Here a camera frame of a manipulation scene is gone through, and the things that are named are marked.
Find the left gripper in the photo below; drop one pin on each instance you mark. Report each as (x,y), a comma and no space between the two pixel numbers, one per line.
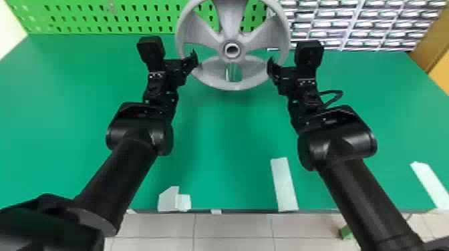
(174,73)

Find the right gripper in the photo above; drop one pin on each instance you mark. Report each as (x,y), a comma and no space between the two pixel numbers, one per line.
(288,80)

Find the grey wheel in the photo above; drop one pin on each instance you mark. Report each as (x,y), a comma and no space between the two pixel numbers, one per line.
(231,21)

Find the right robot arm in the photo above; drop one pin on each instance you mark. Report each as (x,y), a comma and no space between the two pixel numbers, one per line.
(354,189)

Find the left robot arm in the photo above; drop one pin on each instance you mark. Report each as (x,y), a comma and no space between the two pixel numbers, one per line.
(119,175)

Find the white drawer cabinet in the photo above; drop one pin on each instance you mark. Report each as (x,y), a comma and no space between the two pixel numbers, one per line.
(354,24)

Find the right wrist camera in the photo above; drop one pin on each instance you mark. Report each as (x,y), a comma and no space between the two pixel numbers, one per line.
(309,53)

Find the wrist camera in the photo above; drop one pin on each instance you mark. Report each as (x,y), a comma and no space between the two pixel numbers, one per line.
(309,53)
(151,51)

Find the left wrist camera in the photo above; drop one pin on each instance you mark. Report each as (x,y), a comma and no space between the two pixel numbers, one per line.
(151,51)

